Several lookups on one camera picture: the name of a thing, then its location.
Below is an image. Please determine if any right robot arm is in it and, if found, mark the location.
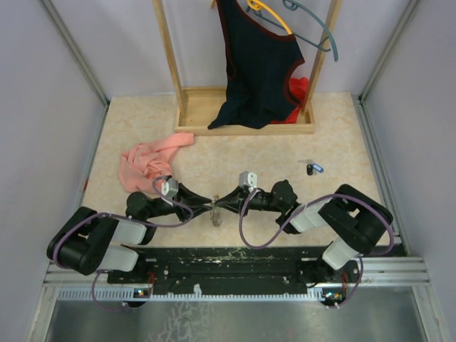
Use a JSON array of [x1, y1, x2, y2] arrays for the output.
[[214, 180, 394, 282]]

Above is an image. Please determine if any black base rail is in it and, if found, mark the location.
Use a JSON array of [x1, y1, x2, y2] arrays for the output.
[[108, 247, 358, 296]]

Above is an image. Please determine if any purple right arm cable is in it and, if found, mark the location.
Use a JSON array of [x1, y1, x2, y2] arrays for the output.
[[237, 187, 395, 309]]

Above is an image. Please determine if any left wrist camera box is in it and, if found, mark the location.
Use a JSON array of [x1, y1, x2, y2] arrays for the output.
[[161, 178, 179, 198]]

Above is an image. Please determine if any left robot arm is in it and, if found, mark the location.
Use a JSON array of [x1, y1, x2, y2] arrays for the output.
[[46, 175, 212, 276]]

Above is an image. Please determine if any white cable duct strip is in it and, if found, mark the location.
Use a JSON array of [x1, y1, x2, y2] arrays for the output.
[[56, 284, 350, 303]]

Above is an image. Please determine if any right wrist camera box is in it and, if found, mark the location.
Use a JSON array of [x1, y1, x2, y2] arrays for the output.
[[239, 171, 257, 189]]

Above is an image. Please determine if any blue tagged key bunch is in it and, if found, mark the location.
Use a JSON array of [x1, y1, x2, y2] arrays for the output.
[[299, 160, 324, 176]]

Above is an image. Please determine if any red cloth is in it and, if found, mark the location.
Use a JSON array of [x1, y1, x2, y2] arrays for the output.
[[271, 77, 309, 124]]

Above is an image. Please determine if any grey blue clothes hanger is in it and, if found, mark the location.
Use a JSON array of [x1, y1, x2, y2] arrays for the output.
[[281, 0, 340, 62]]

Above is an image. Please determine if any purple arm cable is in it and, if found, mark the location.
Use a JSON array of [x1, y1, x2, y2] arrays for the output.
[[53, 175, 195, 313], [237, 187, 395, 309]]

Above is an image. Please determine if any pink cloth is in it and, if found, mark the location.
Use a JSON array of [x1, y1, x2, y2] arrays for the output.
[[118, 133, 195, 193]]

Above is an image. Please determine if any wooden clothes rack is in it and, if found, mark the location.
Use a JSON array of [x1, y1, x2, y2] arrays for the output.
[[152, 1, 342, 135]]

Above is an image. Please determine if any yellow clothes hanger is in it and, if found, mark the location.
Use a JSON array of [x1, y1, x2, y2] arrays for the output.
[[210, 0, 295, 36]]

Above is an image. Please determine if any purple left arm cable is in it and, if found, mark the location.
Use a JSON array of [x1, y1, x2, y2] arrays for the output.
[[53, 175, 195, 313]]

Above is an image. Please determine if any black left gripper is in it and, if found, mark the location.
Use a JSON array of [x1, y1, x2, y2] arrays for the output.
[[146, 182, 212, 222]]

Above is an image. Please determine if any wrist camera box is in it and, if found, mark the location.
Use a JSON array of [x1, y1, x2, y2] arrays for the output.
[[239, 171, 257, 189], [161, 178, 179, 198]]

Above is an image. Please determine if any large keyring with small rings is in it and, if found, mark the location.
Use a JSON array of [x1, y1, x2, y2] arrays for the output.
[[209, 195, 222, 227]]

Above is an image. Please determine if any dark navy tank top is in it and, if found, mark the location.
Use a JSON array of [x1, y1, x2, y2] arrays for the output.
[[207, 1, 304, 130]]

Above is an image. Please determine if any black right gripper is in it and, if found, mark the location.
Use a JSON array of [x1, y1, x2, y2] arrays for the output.
[[214, 186, 284, 217]]

